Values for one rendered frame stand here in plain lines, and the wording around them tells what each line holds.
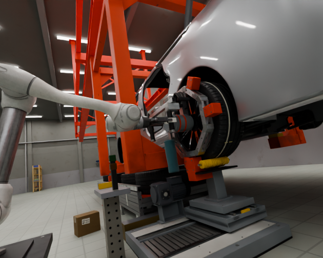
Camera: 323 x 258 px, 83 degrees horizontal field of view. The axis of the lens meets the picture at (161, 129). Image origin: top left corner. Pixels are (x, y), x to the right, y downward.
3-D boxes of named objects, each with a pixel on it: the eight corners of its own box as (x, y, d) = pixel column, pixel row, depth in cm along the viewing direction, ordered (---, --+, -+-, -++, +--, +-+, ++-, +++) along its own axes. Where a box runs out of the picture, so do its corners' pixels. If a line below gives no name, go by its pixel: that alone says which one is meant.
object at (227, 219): (267, 217, 125) (264, 203, 127) (229, 234, 109) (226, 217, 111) (218, 207, 169) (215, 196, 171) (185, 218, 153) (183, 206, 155)
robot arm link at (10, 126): (-59, 241, 69) (-32, 228, 88) (-4, 237, 76) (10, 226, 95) (0, 68, 92) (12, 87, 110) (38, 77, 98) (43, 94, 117)
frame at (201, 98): (220, 151, 119) (203, 76, 129) (212, 152, 116) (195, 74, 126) (178, 159, 166) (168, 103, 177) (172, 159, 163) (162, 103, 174)
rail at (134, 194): (148, 209, 170) (144, 185, 174) (138, 211, 165) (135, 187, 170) (107, 191, 386) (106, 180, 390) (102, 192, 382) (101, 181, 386)
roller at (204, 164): (232, 163, 137) (230, 155, 138) (201, 169, 124) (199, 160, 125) (226, 163, 142) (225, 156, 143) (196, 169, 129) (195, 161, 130)
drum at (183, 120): (196, 129, 140) (193, 111, 143) (172, 130, 131) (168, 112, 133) (186, 133, 152) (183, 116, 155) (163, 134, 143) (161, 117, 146)
